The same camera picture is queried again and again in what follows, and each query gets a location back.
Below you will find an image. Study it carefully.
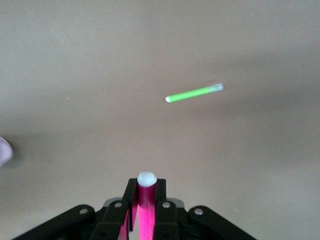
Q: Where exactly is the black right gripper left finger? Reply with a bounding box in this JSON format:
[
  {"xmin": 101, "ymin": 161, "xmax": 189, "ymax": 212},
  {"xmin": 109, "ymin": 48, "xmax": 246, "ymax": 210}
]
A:
[{"xmin": 91, "ymin": 178, "xmax": 139, "ymax": 240}]

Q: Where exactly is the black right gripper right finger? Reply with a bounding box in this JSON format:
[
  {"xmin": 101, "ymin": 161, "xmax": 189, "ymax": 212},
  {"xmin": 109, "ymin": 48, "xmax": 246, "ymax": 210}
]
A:
[{"xmin": 153, "ymin": 178, "xmax": 185, "ymax": 240}]

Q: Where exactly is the pink highlighter pen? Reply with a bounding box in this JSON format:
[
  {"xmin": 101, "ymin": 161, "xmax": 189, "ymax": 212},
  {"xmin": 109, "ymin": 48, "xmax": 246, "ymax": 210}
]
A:
[{"xmin": 136, "ymin": 171, "xmax": 158, "ymax": 240}]

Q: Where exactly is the pink mesh pen holder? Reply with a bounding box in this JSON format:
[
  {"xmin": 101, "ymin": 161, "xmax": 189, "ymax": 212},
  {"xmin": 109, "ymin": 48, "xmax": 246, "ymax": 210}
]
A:
[{"xmin": 0, "ymin": 136, "xmax": 14, "ymax": 168}]

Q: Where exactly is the green highlighter pen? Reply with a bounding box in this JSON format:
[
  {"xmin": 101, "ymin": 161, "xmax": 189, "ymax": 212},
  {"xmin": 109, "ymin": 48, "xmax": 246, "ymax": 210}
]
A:
[{"xmin": 164, "ymin": 83, "xmax": 225, "ymax": 103}]

